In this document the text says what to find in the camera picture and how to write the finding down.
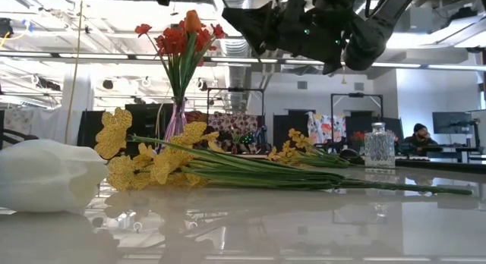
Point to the red flower bunch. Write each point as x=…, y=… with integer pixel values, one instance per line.
x=172, y=40

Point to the dark red dotted cloth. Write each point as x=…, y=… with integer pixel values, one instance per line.
x=235, y=123

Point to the black frame stand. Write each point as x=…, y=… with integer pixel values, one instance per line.
x=357, y=94
x=235, y=89

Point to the silver ventilation duct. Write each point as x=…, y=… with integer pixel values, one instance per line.
x=239, y=78

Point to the background red flowers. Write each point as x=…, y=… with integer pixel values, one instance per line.
x=358, y=136

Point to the large veined yellow flower bunch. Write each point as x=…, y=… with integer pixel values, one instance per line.
x=114, y=135

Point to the white tulip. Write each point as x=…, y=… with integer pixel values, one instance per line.
x=45, y=173

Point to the orange tulip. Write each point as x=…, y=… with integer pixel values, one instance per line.
x=193, y=21

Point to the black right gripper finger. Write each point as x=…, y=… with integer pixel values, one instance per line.
x=254, y=19
x=258, y=44

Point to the small yellow flower bunch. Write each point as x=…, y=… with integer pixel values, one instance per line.
x=298, y=140

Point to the colourful floral cloth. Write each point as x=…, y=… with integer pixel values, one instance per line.
x=322, y=127

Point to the dark computer monitor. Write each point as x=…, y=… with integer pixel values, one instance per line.
x=452, y=123

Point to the black partition panel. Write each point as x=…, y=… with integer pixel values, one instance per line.
x=292, y=127
x=146, y=123
x=91, y=127

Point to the black table frame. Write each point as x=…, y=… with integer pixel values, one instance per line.
x=436, y=166

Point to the purple glass vase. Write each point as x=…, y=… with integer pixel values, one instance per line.
x=177, y=120

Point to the clear cut-glass vase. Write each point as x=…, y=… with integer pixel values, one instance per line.
x=379, y=148

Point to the background desk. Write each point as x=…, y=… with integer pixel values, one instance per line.
x=455, y=149

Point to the person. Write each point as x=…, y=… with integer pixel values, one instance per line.
x=419, y=128

